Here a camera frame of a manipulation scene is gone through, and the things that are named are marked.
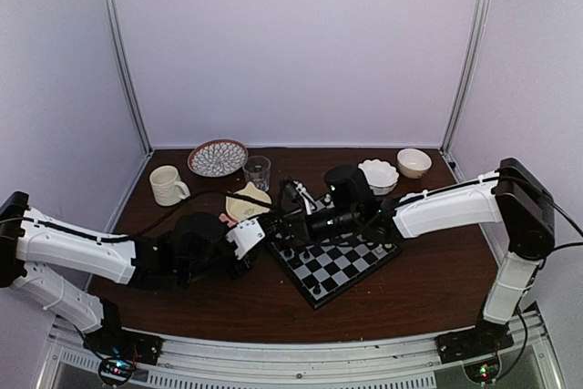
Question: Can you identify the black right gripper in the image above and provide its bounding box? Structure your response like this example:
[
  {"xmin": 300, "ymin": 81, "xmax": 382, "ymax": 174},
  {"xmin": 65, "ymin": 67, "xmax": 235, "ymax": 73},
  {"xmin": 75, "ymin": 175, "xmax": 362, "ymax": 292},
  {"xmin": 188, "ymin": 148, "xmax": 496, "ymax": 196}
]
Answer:
[{"xmin": 273, "ymin": 206, "xmax": 361, "ymax": 249}]

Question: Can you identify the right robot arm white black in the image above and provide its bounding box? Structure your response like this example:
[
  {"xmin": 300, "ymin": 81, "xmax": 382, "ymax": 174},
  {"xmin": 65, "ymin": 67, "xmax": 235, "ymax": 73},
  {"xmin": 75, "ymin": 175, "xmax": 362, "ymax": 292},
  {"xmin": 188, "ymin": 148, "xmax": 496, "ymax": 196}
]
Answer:
[{"xmin": 266, "ymin": 158, "xmax": 555, "ymax": 354}]

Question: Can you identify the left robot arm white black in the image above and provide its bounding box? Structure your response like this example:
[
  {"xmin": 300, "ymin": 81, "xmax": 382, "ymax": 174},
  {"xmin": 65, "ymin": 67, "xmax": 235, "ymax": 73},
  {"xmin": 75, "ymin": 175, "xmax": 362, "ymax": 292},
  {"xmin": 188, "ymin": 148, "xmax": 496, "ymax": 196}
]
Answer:
[{"xmin": 1, "ymin": 191, "xmax": 265, "ymax": 356}]

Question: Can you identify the pink cat-shaped bowl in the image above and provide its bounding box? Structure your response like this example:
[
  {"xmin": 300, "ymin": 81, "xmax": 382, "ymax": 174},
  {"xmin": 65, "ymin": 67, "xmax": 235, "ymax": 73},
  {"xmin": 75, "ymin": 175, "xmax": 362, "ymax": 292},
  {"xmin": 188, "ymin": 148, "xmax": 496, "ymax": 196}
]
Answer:
[{"xmin": 219, "ymin": 213, "xmax": 237, "ymax": 228}]

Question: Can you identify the white scalloped bowl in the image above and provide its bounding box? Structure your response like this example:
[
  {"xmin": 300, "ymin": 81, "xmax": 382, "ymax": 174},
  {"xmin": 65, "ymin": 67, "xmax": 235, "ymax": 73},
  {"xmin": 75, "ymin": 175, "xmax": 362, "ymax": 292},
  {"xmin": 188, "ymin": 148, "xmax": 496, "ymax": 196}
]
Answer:
[{"xmin": 358, "ymin": 159, "xmax": 399, "ymax": 196}]

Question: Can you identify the cream cat-shaped bowl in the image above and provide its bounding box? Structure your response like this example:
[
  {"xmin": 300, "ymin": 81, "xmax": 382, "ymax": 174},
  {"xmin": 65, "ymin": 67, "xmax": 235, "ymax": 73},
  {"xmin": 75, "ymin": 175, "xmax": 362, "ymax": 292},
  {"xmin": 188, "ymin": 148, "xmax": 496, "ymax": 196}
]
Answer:
[{"xmin": 225, "ymin": 182, "xmax": 271, "ymax": 222}]

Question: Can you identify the black white chessboard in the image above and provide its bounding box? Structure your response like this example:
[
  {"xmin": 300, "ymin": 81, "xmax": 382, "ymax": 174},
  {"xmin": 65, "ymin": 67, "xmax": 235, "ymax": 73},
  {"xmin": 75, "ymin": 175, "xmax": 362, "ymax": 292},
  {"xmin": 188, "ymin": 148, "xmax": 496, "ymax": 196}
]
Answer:
[{"xmin": 266, "ymin": 234, "xmax": 402, "ymax": 310}]

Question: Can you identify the white mug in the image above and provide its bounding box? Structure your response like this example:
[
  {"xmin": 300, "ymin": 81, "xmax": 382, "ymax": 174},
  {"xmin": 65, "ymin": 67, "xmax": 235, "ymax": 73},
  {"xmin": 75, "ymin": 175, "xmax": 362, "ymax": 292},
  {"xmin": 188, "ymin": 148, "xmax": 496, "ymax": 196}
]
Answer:
[{"xmin": 149, "ymin": 165, "xmax": 190, "ymax": 207}]

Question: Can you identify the cream round bowl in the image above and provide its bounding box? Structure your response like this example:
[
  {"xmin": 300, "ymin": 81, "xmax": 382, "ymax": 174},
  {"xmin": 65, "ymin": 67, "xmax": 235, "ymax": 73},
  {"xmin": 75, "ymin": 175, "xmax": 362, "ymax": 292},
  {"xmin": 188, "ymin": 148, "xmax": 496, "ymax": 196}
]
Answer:
[{"xmin": 396, "ymin": 148, "xmax": 433, "ymax": 179}]

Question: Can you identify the patterned ceramic plate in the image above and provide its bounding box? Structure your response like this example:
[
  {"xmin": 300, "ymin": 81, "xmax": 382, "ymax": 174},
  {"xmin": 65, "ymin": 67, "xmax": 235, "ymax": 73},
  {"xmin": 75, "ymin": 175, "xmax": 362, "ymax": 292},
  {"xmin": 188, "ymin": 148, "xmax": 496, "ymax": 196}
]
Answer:
[{"xmin": 187, "ymin": 139, "xmax": 249, "ymax": 178}]

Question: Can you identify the clear drinking glass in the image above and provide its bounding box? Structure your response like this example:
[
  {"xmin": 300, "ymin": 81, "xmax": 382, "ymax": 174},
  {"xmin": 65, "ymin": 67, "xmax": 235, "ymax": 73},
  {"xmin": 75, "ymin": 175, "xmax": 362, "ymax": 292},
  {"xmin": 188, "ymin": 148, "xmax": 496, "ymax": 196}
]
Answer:
[{"xmin": 242, "ymin": 156, "xmax": 271, "ymax": 192}]

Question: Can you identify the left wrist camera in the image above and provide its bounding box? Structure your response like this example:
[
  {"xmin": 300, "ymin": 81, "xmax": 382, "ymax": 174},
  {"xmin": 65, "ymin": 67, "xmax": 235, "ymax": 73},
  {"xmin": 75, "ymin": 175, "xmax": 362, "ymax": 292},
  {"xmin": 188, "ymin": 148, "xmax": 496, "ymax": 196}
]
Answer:
[{"xmin": 225, "ymin": 219, "xmax": 266, "ymax": 261}]

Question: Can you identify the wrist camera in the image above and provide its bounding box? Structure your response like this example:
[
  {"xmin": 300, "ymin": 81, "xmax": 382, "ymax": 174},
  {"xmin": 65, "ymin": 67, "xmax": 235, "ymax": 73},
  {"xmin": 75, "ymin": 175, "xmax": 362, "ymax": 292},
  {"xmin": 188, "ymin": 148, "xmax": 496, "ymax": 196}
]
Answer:
[
  {"xmin": 225, "ymin": 219, "xmax": 266, "ymax": 261},
  {"xmin": 281, "ymin": 179, "xmax": 317, "ymax": 215}
]

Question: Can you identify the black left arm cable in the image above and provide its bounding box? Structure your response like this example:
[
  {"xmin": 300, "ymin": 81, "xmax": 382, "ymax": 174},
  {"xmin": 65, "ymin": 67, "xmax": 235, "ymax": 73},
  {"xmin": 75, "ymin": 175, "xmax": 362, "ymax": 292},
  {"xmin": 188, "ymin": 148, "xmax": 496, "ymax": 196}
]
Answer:
[{"xmin": 17, "ymin": 188, "xmax": 274, "ymax": 244}]

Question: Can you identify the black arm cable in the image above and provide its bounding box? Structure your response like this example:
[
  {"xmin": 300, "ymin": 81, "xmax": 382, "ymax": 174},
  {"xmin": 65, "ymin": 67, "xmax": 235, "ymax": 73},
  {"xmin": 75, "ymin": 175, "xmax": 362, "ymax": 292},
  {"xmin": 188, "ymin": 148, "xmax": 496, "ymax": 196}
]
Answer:
[
  {"xmin": 17, "ymin": 188, "xmax": 274, "ymax": 244},
  {"xmin": 496, "ymin": 169, "xmax": 583, "ymax": 253}
]

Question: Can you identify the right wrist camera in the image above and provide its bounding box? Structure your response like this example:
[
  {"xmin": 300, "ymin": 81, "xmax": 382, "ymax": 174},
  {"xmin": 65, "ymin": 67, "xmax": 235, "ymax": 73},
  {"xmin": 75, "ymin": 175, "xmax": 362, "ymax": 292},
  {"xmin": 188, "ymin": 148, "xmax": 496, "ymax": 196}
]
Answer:
[{"xmin": 281, "ymin": 179, "xmax": 317, "ymax": 215}]

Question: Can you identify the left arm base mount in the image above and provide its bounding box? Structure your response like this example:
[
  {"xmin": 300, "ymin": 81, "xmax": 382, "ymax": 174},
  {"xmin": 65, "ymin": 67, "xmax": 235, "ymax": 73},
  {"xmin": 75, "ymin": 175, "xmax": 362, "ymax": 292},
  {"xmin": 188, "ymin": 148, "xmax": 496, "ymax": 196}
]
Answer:
[{"xmin": 81, "ymin": 327, "xmax": 163, "ymax": 365}]

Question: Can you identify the aluminium front rail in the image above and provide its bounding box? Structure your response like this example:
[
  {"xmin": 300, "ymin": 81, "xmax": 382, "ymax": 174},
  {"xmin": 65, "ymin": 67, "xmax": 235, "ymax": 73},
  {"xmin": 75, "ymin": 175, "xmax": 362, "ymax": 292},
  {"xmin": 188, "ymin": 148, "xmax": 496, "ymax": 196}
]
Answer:
[{"xmin": 32, "ymin": 310, "xmax": 568, "ymax": 388}]

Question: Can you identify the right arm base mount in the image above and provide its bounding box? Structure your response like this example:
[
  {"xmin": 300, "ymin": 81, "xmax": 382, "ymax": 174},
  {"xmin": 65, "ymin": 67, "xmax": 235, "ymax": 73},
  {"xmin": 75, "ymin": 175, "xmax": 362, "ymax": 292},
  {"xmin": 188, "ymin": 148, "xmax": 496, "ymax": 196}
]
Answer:
[{"xmin": 435, "ymin": 326, "xmax": 514, "ymax": 364}]

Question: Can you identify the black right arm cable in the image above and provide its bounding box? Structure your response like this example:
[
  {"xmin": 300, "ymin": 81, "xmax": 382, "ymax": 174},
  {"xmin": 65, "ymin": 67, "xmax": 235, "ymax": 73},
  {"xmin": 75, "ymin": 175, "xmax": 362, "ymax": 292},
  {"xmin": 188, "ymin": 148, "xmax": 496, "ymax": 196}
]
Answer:
[{"xmin": 496, "ymin": 169, "xmax": 583, "ymax": 253}]

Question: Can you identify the right aluminium frame post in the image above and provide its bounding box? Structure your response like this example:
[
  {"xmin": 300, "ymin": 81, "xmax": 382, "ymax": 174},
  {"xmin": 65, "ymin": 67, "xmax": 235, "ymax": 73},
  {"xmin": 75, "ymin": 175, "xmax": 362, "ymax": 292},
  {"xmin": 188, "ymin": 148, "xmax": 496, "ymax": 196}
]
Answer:
[{"xmin": 440, "ymin": 0, "xmax": 491, "ymax": 156}]

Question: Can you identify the aluminium frame post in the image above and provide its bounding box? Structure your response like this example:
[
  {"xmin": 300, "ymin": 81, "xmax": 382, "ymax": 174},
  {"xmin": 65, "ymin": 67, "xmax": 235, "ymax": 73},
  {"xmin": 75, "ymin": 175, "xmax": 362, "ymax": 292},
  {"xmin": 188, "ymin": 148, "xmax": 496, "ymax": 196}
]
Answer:
[
  {"xmin": 104, "ymin": 0, "xmax": 153, "ymax": 155},
  {"xmin": 440, "ymin": 0, "xmax": 491, "ymax": 156}
]

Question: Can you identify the left aluminium frame post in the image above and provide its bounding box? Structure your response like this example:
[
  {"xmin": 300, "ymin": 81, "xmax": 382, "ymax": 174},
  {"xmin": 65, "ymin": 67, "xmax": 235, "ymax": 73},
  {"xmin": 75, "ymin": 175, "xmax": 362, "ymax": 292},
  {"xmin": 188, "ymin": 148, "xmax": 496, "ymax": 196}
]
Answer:
[{"xmin": 104, "ymin": 0, "xmax": 153, "ymax": 155}]

